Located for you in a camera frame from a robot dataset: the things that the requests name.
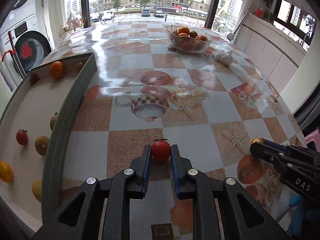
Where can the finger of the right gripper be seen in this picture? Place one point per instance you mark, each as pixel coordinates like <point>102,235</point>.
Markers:
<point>266,153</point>
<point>274,145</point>

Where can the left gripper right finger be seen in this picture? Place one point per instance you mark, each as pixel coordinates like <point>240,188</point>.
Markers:
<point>222,209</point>

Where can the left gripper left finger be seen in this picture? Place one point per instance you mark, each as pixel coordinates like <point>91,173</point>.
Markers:
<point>100,208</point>

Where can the small yellow tomato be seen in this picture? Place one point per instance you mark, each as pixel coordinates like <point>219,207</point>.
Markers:
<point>258,140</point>

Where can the large red tomato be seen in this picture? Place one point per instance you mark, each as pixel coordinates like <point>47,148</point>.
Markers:
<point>161,150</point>

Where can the small red tomato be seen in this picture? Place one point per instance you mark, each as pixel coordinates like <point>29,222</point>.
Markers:
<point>22,137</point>

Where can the orange tangerine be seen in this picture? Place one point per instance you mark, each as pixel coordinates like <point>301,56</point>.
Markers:
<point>57,70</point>

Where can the blue gloved right hand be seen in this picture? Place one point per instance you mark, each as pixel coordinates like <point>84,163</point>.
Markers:
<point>295,226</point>

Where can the yellow fruit in tray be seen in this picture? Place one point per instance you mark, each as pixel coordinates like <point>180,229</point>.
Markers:
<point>37,190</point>

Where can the brown pear in tray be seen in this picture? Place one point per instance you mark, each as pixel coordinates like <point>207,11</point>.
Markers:
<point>41,145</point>

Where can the yellow lemon in tray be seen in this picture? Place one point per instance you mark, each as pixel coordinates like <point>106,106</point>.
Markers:
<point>6,173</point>

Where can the white cabinet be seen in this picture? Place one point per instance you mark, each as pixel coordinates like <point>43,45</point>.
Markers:
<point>273,52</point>

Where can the crumpled white tissue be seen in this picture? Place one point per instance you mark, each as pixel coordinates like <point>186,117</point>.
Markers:
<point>224,57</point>

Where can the grey white tray box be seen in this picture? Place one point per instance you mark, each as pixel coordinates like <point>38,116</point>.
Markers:
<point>47,108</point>

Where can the glass fruit bowl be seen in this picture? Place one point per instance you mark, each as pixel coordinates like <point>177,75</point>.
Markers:
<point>187,44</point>

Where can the green brown fruit in bowl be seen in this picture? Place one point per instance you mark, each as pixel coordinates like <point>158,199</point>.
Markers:
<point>193,34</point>

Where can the orange in bowl top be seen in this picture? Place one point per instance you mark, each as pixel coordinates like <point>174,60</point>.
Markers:
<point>183,30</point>

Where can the dark red fruit in tray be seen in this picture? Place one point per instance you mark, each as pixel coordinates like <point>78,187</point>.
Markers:
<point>34,78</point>

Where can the small orange in tray corner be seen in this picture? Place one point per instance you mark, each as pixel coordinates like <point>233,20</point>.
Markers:
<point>79,66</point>

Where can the lower washing machine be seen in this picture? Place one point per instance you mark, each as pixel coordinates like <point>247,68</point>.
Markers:
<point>29,38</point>

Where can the upper dryer machine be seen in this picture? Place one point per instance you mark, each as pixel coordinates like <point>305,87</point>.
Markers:
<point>20,12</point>

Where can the red handled mop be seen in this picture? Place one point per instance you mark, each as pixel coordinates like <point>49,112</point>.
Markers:
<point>13,53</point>

